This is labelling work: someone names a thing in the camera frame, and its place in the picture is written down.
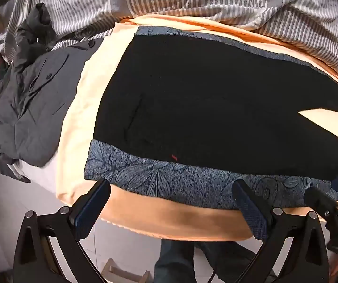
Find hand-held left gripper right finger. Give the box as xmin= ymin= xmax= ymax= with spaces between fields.
xmin=232 ymin=179 xmax=330 ymax=283

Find black pants with blue trim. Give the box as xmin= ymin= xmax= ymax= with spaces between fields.
xmin=85 ymin=26 xmax=338 ymax=210

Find wooden stool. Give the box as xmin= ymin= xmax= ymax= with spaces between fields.
xmin=100 ymin=258 xmax=154 ymax=283

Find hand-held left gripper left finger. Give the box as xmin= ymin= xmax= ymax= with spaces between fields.
xmin=13 ymin=179 xmax=111 ymax=283

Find peach bed sheet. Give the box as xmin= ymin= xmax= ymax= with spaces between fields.
xmin=54 ymin=15 xmax=338 ymax=241

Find black cable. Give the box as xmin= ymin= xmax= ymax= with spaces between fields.
xmin=209 ymin=256 xmax=221 ymax=283

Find white mattress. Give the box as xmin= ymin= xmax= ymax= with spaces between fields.
xmin=18 ymin=155 xmax=66 ymax=202

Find grey jacket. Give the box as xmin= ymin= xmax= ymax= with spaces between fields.
xmin=0 ymin=3 xmax=113 ymax=183

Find person's left leg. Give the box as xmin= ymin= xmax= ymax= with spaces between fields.
xmin=154 ymin=238 xmax=197 ymax=283

